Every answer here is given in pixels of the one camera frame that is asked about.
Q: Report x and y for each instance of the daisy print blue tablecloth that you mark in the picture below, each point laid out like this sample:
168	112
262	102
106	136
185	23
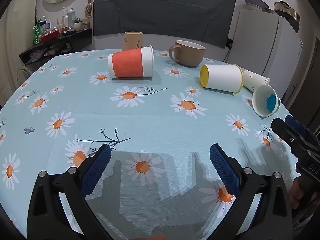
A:
160	110

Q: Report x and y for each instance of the dark grey wall cloth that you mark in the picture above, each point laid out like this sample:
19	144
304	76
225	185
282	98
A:
162	10

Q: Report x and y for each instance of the small plant in white pot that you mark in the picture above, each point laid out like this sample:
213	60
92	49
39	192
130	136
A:
77	25

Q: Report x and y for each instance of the brown ceramic mug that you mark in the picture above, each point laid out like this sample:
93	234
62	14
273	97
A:
190	55

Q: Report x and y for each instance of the white paper cup heart print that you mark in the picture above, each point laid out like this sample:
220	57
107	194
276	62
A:
255	80

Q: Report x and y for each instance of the white cup blue inside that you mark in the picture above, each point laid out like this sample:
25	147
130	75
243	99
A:
262	102

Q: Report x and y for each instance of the orange sleeve white paper cup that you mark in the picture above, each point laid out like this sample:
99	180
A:
127	62

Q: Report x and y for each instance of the red bowl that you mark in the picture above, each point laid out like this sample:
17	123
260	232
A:
49	37

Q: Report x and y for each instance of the purple pot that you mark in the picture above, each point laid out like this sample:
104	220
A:
255	3

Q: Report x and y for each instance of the wooden hairbrush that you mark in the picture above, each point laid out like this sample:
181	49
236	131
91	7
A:
88	10

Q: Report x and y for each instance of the clear plastic chair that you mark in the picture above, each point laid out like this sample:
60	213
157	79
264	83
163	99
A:
23	72

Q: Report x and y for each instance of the steel pot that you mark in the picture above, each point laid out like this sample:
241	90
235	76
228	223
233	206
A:
287	10

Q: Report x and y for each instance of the white bottle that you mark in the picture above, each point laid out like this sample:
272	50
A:
71	17

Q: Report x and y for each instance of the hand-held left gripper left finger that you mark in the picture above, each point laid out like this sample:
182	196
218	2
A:
96	170

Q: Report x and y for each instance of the green plastic bottle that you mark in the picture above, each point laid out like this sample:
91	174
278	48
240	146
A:
36	33

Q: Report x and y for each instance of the person's right hand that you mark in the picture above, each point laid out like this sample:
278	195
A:
296	191

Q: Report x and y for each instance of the white cup yellow inside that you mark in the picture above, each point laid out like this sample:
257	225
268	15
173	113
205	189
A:
225	77

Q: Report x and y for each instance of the white refrigerator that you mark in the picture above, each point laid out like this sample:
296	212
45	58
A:
260	42

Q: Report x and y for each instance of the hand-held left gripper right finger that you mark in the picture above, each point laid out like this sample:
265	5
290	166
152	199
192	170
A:
225	170

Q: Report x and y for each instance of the black side shelf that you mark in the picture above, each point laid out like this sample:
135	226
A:
75	40

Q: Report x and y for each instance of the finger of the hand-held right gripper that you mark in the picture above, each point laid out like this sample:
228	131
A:
296	124
287	131

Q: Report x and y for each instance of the brown kraft paper cup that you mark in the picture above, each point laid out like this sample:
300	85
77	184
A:
132	41

